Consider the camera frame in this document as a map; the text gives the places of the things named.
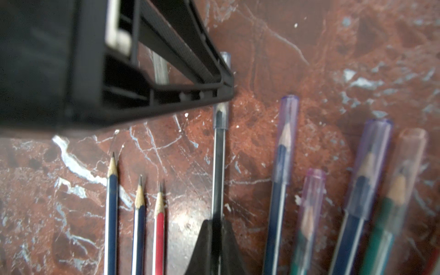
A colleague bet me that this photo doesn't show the teal capped pencil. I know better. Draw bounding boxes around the teal capped pencil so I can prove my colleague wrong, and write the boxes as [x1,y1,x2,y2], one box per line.
[289,168,325,275]

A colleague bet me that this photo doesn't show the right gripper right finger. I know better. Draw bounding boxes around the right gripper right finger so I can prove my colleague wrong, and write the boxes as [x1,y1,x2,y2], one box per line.
[221,220,247,275]

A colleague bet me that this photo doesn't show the red capped pencil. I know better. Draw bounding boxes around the red capped pencil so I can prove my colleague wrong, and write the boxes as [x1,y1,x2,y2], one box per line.
[152,183,165,275]

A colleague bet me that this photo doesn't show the blue capped pencil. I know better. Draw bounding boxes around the blue capped pencil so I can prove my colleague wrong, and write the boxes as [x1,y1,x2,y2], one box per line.
[262,95,299,275]

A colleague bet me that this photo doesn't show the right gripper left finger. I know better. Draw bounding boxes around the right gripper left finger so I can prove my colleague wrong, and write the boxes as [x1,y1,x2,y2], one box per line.
[185,220,213,275]

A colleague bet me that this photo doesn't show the finger of the left gripper black frame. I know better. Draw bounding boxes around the finger of the left gripper black frame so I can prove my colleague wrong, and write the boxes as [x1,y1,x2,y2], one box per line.
[1,1,234,132]

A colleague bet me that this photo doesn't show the dark blue pencil thin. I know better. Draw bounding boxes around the dark blue pencil thin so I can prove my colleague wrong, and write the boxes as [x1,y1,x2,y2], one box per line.
[104,153,119,275]

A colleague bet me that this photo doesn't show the clear cap of black pencil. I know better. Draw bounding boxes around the clear cap of black pencil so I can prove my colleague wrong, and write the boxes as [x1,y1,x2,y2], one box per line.
[213,52,231,130]

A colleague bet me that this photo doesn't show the navy capped pencil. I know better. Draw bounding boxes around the navy capped pencil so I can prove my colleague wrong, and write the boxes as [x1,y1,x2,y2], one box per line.
[329,119,393,275]

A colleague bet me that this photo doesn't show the black capped pencil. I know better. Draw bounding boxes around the black capped pencil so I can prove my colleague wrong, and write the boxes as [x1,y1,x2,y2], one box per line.
[210,128,226,275]

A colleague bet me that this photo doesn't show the green capped pencil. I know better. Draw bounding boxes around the green capped pencil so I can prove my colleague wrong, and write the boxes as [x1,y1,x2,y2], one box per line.
[359,128,429,275]

